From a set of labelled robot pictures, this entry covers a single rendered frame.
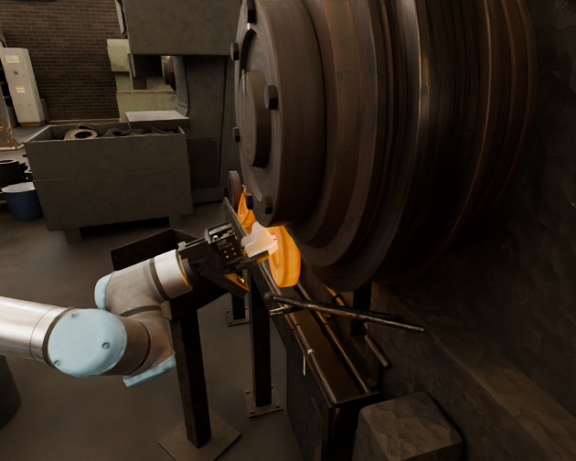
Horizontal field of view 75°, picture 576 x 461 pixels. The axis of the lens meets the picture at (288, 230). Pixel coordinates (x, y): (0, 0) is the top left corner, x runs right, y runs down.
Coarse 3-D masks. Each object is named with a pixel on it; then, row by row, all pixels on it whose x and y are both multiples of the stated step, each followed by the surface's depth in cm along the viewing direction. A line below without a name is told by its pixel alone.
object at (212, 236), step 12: (228, 228) 75; (204, 240) 73; (216, 240) 74; (228, 240) 72; (180, 252) 71; (192, 252) 72; (204, 252) 73; (216, 252) 71; (228, 252) 73; (240, 252) 74; (192, 264) 73; (204, 264) 74; (216, 264) 75; (228, 264) 73; (192, 276) 72
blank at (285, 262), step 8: (272, 232) 79; (280, 232) 73; (280, 240) 73; (288, 240) 72; (280, 248) 74; (288, 248) 72; (296, 248) 72; (272, 256) 82; (280, 256) 75; (288, 256) 72; (296, 256) 72; (272, 264) 82; (280, 264) 75; (288, 264) 72; (296, 264) 72; (272, 272) 83; (280, 272) 76; (288, 272) 73; (296, 272) 73; (280, 280) 77; (288, 280) 74; (296, 280) 75
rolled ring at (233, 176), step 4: (232, 172) 160; (236, 172) 160; (228, 176) 168; (232, 176) 157; (236, 176) 158; (228, 180) 170; (232, 180) 156; (236, 180) 156; (228, 184) 171; (232, 184) 156; (236, 184) 156; (232, 188) 157; (236, 188) 155; (240, 188) 156; (232, 192) 170; (236, 192) 155; (240, 192) 156; (232, 196) 170; (236, 196) 156; (240, 196) 156; (232, 200) 169; (236, 200) 156; (232, 204) 168; (236, 204) 157; (236, 208) 159; (236, 212) 162
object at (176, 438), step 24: (144, 240) 109; (168, 240) 116; (192, 240) 111; (120, 264) 105; (216, 288) 100; (168, 312) 95; (192, 312) 96; (192, 336) 109; (192, 360) 112; (192, 384) 114; (192, 408) 117; (192, 432) 123; (216, 432) 130; (192, 456) 122; (216, 456) 122
